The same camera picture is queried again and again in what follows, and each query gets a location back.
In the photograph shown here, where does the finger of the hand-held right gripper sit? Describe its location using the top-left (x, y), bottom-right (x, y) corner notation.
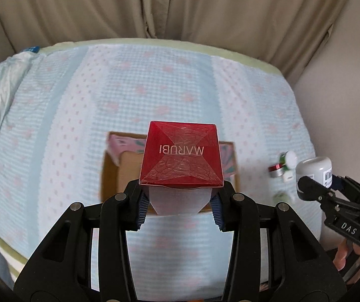
top-left (296, 175), bottom-right (337, 202)
top-left (332, 175), bottom-right (360, 197)

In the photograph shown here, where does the small red round jar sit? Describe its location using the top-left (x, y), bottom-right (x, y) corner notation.
top-left (268, 164), bottom-right (285, 178)

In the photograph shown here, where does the light blue dotted blanket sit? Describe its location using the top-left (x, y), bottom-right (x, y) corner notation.
top-left (0, 43), bottom-right (323, 290)

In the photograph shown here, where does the small green white-capped bottle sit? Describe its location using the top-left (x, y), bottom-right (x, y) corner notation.
top-left (278, 151), bottom-right (298, 170)

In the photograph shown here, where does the cardboard box with floral flaps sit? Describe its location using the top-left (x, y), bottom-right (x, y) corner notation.
top-left (99, 131), bottom-right (241, 216)

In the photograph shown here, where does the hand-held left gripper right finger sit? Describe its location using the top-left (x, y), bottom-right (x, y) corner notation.
top-left (211, 180), bottom-right (348, 302)

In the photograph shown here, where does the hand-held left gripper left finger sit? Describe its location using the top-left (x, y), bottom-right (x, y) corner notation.
top-left (14, 179), bottom-right (151, 302)

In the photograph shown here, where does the white round jar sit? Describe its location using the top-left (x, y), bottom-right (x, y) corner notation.
top-left (295, 157), bottom-right (333, 194)

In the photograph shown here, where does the pale green mattress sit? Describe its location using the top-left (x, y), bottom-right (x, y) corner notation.
top-left (0, 39), bottom-right (283, 265)

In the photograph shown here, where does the red MARUBI box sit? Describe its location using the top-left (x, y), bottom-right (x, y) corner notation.
top-left (139, 120), bottom-right (225, 216)

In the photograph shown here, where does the person's right hand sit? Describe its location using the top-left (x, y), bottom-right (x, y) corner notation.
top-left (332, 238), bottom-right (360, 285)

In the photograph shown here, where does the white quilt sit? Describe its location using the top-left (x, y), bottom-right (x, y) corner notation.
top-left (0, 51), bottom-right (39, 177)

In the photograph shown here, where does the beige curtain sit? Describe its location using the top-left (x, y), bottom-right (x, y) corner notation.
top-left (0, 0), bottom-right (360, 78)

